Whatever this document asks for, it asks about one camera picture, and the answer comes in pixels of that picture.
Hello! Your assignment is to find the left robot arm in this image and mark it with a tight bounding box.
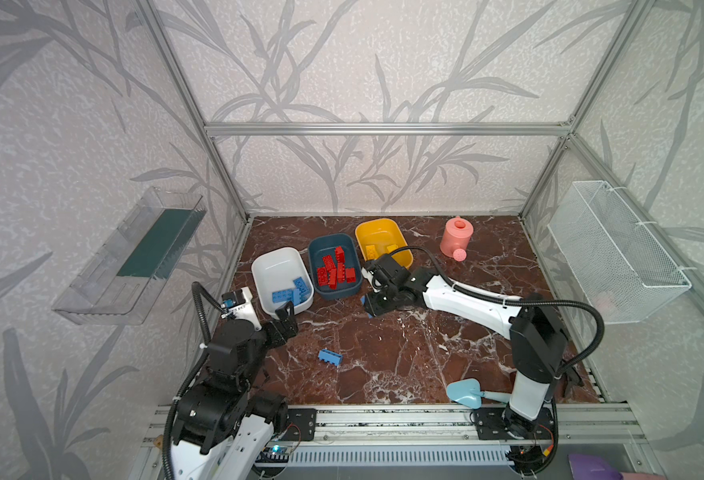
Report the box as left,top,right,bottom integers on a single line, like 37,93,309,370
161,282,301,479

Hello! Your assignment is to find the white plastic bin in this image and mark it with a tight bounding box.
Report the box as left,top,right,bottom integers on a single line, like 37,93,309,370
251,247,315,319

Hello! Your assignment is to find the red lego brick top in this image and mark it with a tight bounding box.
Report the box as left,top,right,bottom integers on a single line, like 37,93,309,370
323,255,337,275

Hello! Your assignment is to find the pink toy watering can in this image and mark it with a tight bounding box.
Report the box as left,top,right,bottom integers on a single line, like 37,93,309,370
440,216,474,262

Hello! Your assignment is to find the red lego brick bottom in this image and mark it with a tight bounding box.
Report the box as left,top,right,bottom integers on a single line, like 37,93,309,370
328,271,338,290

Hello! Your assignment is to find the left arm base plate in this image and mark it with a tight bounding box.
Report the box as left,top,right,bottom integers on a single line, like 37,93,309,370
273,407,318,442

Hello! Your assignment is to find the clear acrylic wall shelf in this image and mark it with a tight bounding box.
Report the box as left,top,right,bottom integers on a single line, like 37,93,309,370
52,187,207,326

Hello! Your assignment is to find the teal plastic bin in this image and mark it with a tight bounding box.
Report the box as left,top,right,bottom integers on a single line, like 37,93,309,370
308,233,362,300

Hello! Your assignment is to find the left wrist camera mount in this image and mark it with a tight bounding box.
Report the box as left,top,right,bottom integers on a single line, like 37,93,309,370
221,287,262,331

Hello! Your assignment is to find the aluminium front rail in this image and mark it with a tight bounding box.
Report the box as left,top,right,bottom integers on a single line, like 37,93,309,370
141,403,644,448

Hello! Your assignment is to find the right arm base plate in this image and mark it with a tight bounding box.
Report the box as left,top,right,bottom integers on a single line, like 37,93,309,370
470,405,558,441

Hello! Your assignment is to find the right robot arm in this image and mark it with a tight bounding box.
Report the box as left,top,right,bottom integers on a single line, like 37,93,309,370
361,246,605,438

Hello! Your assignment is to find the blue lego brick bottom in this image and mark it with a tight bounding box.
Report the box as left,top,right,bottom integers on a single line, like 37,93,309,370
318,349,343,367

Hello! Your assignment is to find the light blue toy shovel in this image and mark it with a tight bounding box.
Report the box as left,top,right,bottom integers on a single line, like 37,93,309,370
446,378,511,410

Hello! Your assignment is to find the yellow plastic bin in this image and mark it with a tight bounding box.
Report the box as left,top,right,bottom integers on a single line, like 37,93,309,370
355,218,407,261

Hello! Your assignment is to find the yellow curved lego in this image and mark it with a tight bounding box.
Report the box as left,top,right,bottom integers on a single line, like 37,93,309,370
364,245,379,260

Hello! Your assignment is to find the purple toy object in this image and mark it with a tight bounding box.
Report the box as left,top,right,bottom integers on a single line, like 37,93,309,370
568,454,623,480

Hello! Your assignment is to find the white wire basket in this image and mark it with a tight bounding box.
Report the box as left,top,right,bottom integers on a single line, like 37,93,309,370
548,180,691,324

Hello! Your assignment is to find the small red lego brick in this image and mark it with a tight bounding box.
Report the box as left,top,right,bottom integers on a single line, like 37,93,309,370
344,267,357,284

